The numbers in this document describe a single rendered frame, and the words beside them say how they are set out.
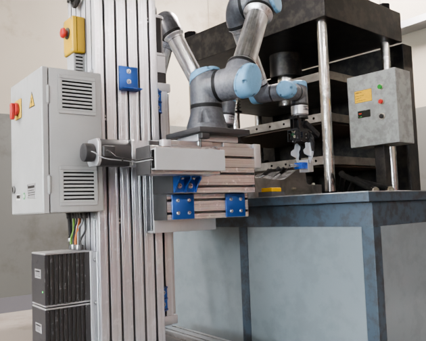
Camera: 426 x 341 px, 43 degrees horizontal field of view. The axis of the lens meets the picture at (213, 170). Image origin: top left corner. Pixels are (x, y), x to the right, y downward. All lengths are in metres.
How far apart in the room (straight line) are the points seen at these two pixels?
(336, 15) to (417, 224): 1.44
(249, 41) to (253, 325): 1.21
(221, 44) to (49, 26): 1.88
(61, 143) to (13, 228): 2.94
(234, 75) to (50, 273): 0.91
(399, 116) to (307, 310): 1.26
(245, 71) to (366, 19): 1.76
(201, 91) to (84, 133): 0.44
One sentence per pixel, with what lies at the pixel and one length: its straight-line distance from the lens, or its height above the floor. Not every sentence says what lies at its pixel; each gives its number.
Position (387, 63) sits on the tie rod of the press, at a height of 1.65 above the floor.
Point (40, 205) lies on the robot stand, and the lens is 1.79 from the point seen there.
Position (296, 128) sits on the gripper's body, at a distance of 2.36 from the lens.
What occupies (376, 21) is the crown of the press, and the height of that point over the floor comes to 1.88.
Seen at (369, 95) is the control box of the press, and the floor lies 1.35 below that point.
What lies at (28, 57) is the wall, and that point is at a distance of 4.94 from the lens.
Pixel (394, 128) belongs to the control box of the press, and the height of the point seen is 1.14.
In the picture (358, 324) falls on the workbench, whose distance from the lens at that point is 2.12.
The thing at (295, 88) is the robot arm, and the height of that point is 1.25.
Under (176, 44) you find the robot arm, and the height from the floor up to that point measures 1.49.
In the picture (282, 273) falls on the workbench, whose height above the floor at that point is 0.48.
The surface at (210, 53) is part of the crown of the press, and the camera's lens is 3.81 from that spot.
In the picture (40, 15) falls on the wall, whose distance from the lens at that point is 5.09.
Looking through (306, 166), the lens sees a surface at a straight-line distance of 2.38.
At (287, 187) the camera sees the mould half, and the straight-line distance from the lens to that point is 2.59.
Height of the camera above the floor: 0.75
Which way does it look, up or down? 4 degrees up
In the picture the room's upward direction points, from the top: 2 degrees counter-clockwise
